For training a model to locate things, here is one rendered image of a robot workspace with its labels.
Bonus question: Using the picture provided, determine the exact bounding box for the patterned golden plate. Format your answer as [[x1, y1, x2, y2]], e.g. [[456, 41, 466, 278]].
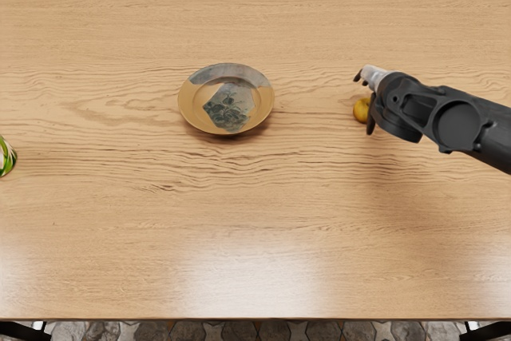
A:
[[177, 62, 276, 137]]

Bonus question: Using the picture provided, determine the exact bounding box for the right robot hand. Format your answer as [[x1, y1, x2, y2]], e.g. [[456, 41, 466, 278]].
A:
[[353, 63, 389, 136]]

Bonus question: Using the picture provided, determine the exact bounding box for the yellow fruit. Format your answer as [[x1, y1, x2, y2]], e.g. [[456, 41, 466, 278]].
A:
[[353, 97, 371, 124]]

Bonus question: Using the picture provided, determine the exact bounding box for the green and white object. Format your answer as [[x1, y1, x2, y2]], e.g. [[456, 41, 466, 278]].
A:
[[0, 135, 18, 177]]

